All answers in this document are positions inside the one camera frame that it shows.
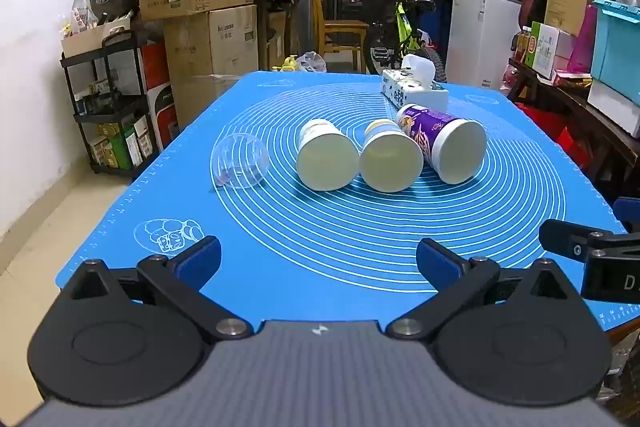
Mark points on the white chest freezer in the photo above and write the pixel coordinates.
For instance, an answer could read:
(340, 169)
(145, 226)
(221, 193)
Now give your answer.
(480, 37)

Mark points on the clear crumpled plastic bag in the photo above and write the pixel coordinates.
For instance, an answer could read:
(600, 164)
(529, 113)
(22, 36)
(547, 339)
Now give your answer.
(312, 62)

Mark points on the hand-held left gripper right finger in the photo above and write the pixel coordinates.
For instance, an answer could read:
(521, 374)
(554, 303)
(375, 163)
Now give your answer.
(439, 264)

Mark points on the yellow toy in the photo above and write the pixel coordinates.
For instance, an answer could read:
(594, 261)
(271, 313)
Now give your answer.
(286, 64)

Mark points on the plain brown cardboard box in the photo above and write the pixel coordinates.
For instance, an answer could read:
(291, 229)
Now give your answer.
(200, 101)

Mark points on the wooden chair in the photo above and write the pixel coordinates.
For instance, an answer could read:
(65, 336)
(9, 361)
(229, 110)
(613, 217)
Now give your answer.
(342, 32)

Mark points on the blue silicone baking mat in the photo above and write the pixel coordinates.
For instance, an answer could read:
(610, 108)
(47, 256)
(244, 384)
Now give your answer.
(325, 232)

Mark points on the white paper cup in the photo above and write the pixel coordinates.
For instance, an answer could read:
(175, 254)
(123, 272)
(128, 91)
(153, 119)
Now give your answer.
(391, 165)
(327, 163)

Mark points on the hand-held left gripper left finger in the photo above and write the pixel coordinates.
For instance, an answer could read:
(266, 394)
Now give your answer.
(200, 263)

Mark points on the black shelf cart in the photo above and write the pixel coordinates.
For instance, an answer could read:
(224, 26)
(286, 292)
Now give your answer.
(107, 107)

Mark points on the red and white appliance box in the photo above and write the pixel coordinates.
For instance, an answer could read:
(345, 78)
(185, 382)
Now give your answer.
(161, 107)

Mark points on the clear plastic cup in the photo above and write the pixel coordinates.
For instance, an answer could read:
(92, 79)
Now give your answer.
(240, 162)

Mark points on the large brown cardboard box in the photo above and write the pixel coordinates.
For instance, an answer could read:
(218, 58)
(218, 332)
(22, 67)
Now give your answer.
(215, 42)

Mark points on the black and green bicycle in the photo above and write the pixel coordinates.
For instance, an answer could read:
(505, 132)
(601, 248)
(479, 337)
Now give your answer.
(395, 17)

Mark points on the teal storage box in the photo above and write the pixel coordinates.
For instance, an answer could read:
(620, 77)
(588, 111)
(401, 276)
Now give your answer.
(617, 42)

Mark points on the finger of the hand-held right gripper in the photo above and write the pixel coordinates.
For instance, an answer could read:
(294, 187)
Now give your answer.
(629, 214)
(570, 239)

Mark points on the white tissue box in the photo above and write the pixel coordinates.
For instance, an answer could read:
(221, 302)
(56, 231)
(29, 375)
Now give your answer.
(411, 90)

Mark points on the green and white box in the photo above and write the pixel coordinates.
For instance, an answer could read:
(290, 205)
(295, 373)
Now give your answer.
(545, 49)

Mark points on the purple printed paper cup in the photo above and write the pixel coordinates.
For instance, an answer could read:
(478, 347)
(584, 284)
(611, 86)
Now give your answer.
(431, 133)

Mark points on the white flat box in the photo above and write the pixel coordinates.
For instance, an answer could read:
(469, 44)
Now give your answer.
(617, 107)

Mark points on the dark wooden side table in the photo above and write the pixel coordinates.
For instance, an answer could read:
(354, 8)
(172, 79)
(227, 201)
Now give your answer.
(575, 107)

